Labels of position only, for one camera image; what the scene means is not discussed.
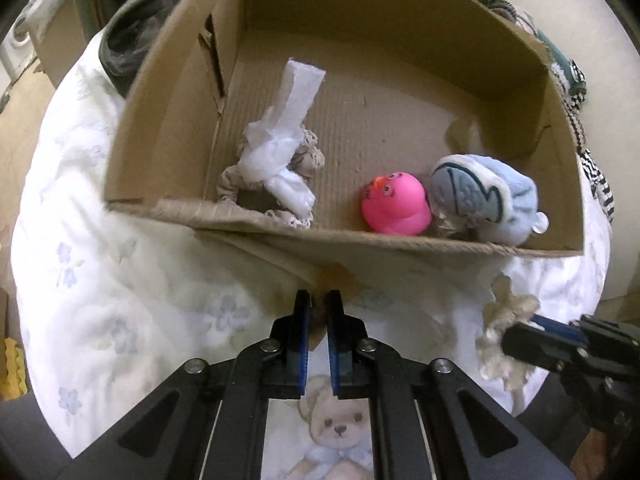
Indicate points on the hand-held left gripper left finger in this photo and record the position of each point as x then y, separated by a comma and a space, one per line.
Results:
300, 350

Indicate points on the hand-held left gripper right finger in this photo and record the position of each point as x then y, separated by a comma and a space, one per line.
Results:
336, 350

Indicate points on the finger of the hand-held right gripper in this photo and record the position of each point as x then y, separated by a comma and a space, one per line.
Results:
530, 347
557, 327

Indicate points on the cream satin scrunchie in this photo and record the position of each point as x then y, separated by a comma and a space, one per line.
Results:
502, 315

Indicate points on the small clear plastic bottle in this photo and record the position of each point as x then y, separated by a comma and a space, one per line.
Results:
540, 222

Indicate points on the light blue fluffy sock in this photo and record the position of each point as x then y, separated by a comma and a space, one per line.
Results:
515, 200

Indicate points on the pink rubber duck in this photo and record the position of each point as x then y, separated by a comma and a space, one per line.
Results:
395, 202

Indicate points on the white fish print cloth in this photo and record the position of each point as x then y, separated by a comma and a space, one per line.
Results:
462, 192

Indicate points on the white knotted cloth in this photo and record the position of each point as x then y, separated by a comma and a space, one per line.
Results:
280, 155

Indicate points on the brown cardboard box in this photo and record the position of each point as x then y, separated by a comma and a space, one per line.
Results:
380, 85

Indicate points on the person's right hand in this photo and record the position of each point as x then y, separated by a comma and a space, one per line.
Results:
592, 452

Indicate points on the black white striped cloth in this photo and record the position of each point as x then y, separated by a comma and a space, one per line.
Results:
597, 180

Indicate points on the person's grey trousers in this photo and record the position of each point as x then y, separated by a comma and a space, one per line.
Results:
30, 440

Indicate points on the yellow foam piece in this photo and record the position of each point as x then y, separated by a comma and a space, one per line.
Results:
12, 367

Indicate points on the camouflage cloth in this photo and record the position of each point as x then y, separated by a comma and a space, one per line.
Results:
132, 35

